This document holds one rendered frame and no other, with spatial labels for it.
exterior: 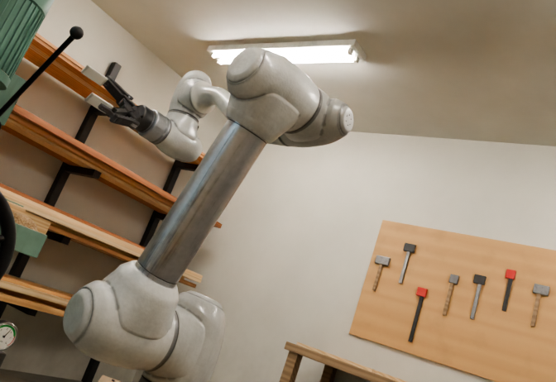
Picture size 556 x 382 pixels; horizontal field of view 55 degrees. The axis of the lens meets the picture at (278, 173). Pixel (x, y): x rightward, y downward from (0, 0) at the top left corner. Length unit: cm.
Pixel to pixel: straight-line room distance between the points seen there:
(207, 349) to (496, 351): 274
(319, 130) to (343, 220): 324
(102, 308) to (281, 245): 357
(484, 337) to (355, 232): 124
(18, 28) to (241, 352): 356
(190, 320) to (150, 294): 16
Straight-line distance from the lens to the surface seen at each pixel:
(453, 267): 400
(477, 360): 384
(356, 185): 452
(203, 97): 166
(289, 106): 115
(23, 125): 368
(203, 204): 114
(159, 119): 162
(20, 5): 151
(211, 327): 131
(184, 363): 130
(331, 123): 122
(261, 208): 490
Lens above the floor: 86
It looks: 16 degrees up
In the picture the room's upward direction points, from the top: 20 degrees clockwise
